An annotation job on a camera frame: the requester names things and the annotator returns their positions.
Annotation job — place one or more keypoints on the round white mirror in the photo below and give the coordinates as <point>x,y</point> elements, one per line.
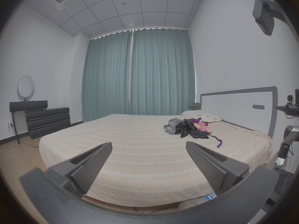
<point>25,87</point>

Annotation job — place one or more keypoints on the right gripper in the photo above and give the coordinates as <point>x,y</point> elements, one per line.
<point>293,111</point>

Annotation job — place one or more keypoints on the grey bedside table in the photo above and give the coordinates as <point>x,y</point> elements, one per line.
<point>195,106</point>

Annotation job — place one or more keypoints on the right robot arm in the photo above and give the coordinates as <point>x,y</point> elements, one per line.
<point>286,143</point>

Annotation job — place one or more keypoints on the blue-green curtain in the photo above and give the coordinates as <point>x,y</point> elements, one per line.
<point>107,78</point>
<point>163,73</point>

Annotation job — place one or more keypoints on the black chest of drawers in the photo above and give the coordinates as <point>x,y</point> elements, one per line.
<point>48,122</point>

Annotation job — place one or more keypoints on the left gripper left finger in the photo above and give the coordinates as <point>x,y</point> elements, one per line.
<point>91,167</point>

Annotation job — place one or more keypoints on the bed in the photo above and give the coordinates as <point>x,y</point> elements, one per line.
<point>140,148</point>

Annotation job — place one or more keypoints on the white printed pillow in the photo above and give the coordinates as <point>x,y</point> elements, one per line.
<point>205,115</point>

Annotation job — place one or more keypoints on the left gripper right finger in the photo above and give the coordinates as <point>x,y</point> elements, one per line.
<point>208,164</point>

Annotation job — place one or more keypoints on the black dressing table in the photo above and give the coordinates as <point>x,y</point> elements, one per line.
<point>28,106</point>

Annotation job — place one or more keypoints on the pile of clothes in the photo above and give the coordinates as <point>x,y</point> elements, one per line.
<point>193,129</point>

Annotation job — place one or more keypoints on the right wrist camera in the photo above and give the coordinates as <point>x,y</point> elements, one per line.
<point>290,99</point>

